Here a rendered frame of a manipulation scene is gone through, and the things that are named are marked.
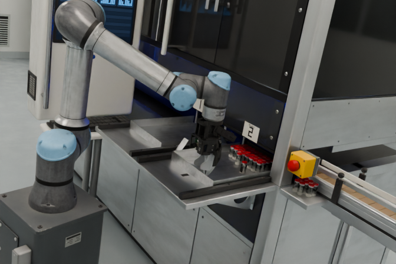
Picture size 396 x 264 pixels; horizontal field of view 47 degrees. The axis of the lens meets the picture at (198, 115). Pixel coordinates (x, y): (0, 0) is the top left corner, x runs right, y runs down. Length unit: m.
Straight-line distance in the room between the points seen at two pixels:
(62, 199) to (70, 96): 0.33
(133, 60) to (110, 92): 1.01
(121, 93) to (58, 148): 0.97
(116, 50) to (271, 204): 0.81
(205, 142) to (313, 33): 0.50
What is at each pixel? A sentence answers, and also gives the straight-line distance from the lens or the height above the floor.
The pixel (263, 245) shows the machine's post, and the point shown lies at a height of 0.63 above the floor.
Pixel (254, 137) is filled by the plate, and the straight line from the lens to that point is 1.74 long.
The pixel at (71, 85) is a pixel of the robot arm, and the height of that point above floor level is 1.16.
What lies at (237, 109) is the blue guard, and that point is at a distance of 1.81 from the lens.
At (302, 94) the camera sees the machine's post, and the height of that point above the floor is 1.23.
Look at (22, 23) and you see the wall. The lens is 6.88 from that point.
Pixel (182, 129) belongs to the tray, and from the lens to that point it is 2.06.
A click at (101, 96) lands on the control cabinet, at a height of 0.91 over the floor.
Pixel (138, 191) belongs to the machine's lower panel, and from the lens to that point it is 2.55.
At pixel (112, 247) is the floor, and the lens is 2.75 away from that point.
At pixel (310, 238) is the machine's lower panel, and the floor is 0.59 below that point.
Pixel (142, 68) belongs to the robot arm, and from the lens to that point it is 1.32.
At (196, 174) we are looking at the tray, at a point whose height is 0.90.
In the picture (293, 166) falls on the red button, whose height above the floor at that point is 1.00.
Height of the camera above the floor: 1.57
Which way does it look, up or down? 18 degrees down
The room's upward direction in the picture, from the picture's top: 9 degrees clockwise
